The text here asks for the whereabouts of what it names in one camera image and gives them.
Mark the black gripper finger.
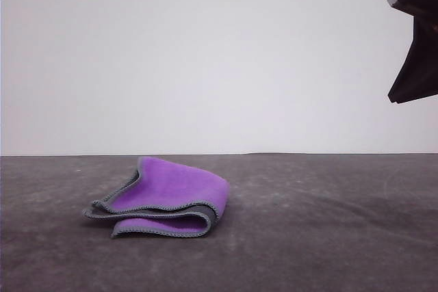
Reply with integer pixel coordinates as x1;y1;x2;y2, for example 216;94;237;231
387;14;438;105

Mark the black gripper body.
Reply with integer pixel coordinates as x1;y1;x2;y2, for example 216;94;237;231
387;0;438;28

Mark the purple towel with grey hem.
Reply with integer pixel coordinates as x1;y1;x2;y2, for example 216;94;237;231
81;156;230;239

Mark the grey table cloth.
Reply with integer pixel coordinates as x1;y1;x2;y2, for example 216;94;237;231
0;152;438;292

